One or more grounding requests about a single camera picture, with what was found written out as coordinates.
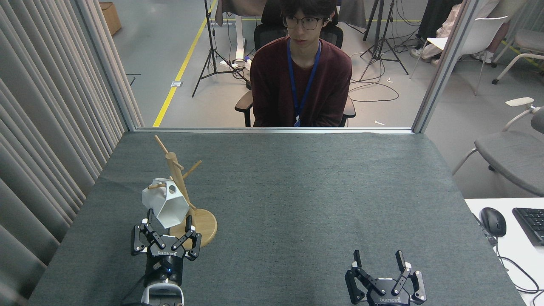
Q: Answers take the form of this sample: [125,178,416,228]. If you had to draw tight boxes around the white plastic chair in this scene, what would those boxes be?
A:
[410,16,508,96]

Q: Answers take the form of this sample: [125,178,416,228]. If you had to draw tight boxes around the grey padded chair with armrest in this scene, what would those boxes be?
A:
[452,97,544,197]

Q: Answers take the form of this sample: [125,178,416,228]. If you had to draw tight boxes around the person in background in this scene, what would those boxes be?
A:
[409,0,527,64]

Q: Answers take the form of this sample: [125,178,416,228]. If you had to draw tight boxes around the black floor cable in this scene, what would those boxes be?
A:
[348,64,400,102]

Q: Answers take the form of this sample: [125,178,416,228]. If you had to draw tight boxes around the white desk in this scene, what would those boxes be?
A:
[464,198,544,306]

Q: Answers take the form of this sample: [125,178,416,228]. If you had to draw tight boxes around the black office chair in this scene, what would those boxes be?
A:
[235,0,356,128]

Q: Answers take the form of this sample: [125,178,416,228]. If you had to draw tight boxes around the black tripod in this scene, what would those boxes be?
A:
[359,0,409,81]
[192,0,249,98]

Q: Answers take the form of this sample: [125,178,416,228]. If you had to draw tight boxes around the black glasses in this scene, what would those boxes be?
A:
[282,16,324,31]

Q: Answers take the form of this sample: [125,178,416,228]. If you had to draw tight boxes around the white power strip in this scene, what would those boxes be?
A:
[220,57,254,72]

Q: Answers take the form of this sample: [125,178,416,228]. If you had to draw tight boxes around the white standing desk leg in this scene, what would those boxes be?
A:
[215,15,248,61]

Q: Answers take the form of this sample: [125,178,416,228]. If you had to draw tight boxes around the black mouse cable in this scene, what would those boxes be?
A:
[495,244,544,306]

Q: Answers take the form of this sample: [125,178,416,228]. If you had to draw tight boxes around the white hexagonal cup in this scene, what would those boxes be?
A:
[142,178,190,229]

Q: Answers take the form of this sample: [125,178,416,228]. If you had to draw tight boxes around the blue lanyard with badge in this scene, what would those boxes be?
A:
[286,37,322,128]

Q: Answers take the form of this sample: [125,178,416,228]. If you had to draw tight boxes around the grey felt table mat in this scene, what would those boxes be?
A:
[28,131,525,306]

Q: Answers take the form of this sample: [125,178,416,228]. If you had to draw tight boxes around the grey chair with white legs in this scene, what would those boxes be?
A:
[492,29,544,85]

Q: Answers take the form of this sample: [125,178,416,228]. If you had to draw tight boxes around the black computer mouse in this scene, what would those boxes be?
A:
[480,207,507,238]

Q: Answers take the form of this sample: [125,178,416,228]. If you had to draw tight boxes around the cardboard box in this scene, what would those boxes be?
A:
[99,2,122,35]

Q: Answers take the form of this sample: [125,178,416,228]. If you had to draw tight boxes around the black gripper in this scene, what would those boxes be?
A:
[131,208,202,282]
[345,250,427,306]

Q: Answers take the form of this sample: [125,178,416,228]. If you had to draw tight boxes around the silver table edge rail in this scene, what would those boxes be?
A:
[135,127,414,135]

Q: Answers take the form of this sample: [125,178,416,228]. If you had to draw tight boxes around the wooden cup storage rack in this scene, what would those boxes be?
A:
[147,135,218,250]

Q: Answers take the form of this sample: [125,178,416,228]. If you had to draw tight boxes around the grey pleated curtain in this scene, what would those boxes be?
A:
[0,0,145,306]

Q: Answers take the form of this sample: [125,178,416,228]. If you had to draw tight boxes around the black keyboard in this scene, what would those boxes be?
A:
[512,207,544,247]

